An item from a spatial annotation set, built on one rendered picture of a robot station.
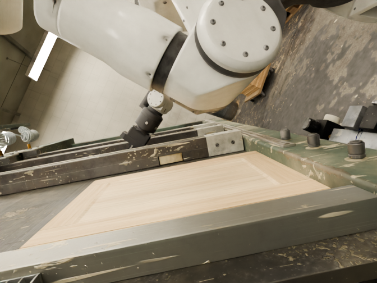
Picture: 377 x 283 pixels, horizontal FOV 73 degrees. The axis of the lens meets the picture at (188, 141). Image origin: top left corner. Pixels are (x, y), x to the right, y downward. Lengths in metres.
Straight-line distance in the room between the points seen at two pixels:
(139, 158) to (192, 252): 0.61
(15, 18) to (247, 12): 0.25
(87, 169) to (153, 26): 0.73
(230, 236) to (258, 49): 0.20
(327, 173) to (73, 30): 0.40
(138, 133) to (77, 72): 5.52
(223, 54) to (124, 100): 5.91
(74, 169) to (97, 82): 5.41
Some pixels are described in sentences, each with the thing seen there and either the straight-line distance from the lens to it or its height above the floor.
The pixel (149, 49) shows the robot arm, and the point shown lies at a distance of 0.25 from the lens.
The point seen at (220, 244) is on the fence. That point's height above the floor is 1.06.
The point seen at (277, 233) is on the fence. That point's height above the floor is 1.00.
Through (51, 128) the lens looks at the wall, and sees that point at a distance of 6.37.
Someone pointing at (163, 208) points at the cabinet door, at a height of 1.12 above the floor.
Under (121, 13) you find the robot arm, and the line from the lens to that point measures 0.27.
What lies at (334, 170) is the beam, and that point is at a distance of 0.45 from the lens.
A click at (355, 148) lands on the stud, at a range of 0.49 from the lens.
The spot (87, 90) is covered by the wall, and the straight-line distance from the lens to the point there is 6.30.
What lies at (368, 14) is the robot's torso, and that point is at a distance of 0.81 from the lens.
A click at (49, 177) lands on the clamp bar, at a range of 0.99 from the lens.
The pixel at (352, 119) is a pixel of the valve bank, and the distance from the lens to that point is 0.72.
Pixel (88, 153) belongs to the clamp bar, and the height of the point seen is 1.46.
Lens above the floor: 1.16
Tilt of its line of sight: 6 degrees down
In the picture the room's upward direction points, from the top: 69 degrees counter-clockwise
